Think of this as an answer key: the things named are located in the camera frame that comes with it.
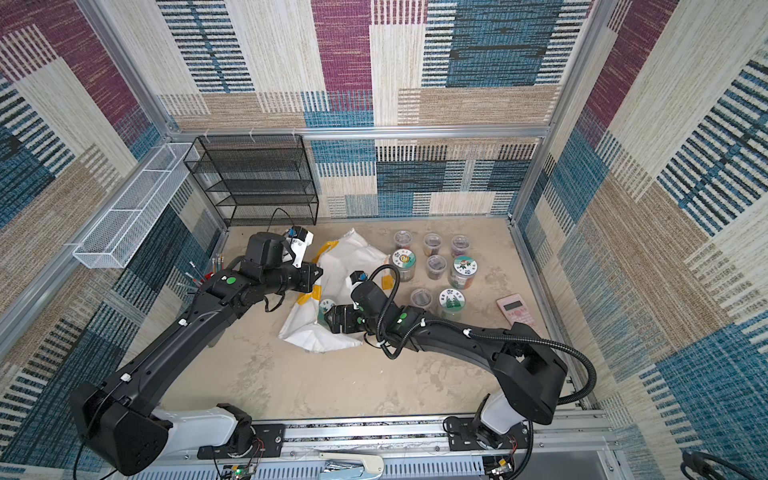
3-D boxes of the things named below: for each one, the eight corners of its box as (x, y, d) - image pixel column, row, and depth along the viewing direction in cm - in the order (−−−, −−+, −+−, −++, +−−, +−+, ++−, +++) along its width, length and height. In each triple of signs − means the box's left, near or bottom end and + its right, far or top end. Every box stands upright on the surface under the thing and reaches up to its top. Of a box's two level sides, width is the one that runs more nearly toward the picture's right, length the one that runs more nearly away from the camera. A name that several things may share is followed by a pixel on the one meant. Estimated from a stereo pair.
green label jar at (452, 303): (438, 322, 94) (441, 309, 88) (435, 302, 99) (439, 288, 92) (462, 322, 94) (467, 309, 88) (458, 302, 99) (463, 288, 92)
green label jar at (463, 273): (449, 290, 102) (453, 275, 95) (446, 270, 107) (450, 255, 101) (474, 290, 102) (480, 275, 95) (470, 270, 107) (475, 255, 101)
